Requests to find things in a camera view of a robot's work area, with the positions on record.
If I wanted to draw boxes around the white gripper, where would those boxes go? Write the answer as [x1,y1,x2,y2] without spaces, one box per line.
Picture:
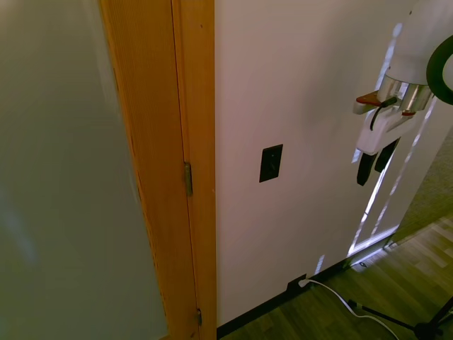
[352,101,420,187]

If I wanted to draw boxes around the black tripod stand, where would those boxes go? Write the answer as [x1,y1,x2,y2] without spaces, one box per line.
[347,296,453,340]

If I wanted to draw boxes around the black baseboard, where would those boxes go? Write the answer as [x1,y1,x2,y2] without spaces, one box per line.
[216,236,399,339]

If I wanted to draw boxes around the white door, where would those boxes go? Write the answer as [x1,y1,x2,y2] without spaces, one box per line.
[0,0,170,340]

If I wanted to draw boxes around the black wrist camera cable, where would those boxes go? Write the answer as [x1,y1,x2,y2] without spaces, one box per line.
[369,96,398,131]

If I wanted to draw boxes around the red wrist camera mount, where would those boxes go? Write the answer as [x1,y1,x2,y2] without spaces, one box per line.
[355,91,415,117]

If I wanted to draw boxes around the black light switch plate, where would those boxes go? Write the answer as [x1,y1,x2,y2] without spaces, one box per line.
[258,143,284,183]

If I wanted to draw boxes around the black looped cable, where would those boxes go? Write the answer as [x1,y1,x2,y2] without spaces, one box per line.
[425,33,453,106]

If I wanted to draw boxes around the white power cable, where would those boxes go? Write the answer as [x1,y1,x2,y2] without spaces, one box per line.
[297,278,415,340]

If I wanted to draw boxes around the wooden door frame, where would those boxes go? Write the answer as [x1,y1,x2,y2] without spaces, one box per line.
[98,0,217,340]

